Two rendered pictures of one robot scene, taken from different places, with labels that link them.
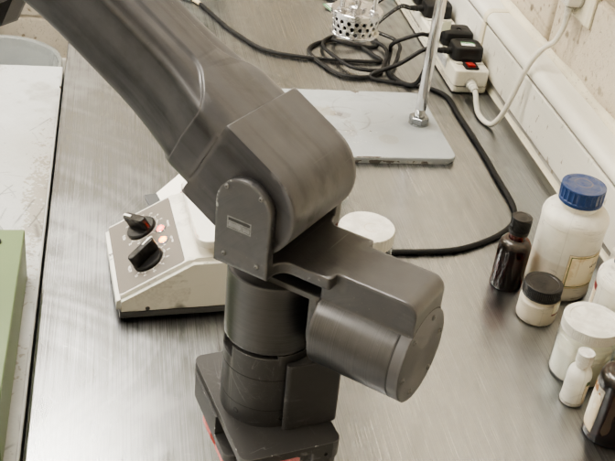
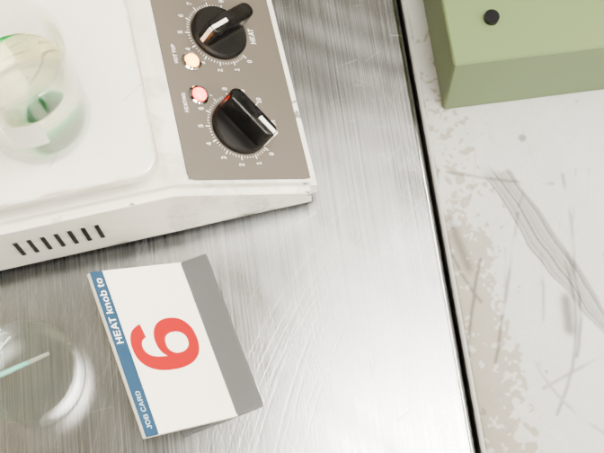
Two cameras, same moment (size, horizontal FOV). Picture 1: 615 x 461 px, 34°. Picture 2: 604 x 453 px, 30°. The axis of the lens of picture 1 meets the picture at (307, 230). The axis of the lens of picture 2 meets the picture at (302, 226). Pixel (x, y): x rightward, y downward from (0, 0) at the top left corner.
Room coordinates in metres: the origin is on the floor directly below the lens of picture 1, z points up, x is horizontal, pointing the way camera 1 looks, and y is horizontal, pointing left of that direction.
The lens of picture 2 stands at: (1.09, 0.24, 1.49)
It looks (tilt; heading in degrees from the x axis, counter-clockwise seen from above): 72 degrees down; 189
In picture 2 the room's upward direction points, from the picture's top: 3 degrees counter-clockwise
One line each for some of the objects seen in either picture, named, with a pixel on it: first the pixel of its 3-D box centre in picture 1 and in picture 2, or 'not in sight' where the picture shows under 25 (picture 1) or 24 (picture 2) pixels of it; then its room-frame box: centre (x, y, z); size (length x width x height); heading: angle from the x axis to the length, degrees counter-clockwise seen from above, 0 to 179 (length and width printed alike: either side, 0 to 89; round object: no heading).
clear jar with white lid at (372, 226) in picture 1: (361, 258); not in sight; (0.87, -0.06, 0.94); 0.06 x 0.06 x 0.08
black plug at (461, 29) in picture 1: (449, 35); not in sight; (1.51, -0.18, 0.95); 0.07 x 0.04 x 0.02; 103
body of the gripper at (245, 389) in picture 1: (266, 374); not in sight; (0.48, 0.01, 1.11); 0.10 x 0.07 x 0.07; 26
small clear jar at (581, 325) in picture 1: (584, 345); not in sight; (0.78, -0.28, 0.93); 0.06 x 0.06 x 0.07
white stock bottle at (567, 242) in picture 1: (569, 235); not in sight; (0.93, -0.28, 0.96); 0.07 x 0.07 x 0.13
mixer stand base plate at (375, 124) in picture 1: (334, 123); not in sight; (1.24, -0.02, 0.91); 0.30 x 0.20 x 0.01; 103
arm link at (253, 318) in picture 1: (281, 299); not in sight; (0.47, 0.01, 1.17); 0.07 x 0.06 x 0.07; 62
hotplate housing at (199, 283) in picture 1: (219, 246); (90, 116); (0.85, 0.09, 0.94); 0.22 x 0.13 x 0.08; 109
